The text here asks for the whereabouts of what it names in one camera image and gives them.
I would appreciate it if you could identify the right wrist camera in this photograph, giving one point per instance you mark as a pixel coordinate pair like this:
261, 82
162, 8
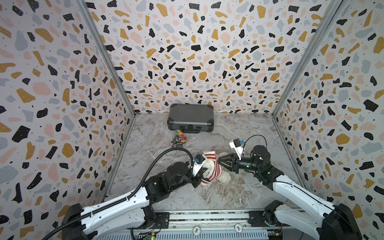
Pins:
238, 146

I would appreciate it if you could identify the bag of colourful small parts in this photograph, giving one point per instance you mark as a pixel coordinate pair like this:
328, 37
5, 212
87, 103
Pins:
179, 139

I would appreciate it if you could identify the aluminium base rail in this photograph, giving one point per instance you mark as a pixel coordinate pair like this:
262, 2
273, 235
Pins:
245, 224

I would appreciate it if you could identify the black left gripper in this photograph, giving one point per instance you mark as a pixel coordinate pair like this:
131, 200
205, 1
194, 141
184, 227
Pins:
196, 176

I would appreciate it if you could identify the white teddy bear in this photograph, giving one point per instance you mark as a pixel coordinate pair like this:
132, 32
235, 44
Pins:
217, 174

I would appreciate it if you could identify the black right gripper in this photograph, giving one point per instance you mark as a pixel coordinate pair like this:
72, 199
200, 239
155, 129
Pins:
235, 164

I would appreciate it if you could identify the dark grey hard case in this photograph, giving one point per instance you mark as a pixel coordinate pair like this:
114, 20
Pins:
191, 119

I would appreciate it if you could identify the red white striped knitted sweater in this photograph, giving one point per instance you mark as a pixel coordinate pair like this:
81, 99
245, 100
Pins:
211, 168

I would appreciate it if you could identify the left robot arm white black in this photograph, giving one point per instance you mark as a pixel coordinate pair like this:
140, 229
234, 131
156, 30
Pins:
131, 210

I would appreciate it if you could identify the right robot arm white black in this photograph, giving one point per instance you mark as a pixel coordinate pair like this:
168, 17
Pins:
317, 218

